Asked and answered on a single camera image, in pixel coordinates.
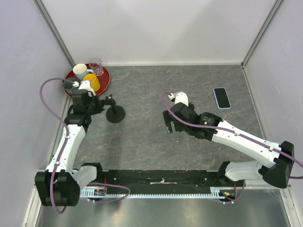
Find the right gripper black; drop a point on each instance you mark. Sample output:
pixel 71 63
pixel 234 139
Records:
pixel 167 119

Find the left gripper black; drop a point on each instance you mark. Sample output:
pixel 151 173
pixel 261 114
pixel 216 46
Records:
pixel 101 107

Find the black phone stand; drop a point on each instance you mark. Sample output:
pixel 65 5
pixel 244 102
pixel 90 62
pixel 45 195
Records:
pixel 114 113

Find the phone with light blue case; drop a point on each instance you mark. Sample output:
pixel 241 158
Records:
pixel 221 97

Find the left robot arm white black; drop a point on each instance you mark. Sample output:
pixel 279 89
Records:
pixel 58 185

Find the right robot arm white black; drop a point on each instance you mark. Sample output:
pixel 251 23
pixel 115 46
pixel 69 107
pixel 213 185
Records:
pixel 272 162

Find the yellow mug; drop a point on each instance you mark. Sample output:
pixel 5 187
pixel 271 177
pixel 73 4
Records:
pixel 94 81

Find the dark green mug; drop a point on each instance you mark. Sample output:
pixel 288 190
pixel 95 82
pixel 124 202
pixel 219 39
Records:
pixel 67 84

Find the red round tray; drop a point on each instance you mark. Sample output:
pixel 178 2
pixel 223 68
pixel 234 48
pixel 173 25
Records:
pixel 104 80

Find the white cup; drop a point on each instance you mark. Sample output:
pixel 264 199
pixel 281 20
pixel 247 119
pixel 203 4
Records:
pixel 80 71

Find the clear glass tumbler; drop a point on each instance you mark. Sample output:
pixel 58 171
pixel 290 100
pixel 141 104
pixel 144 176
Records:
pixel 96 65

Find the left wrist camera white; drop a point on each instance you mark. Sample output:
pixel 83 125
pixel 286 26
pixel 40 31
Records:
pixel 83 85

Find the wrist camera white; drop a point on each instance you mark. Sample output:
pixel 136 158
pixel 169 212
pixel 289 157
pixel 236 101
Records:
pixel 179 97
pixel 83 85

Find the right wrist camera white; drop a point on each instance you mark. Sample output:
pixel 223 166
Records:
pixel 179 97

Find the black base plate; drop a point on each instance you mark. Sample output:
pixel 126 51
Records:
pixel 161 182

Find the light blue cable duct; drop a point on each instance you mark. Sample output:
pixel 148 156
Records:
pixel 95 193

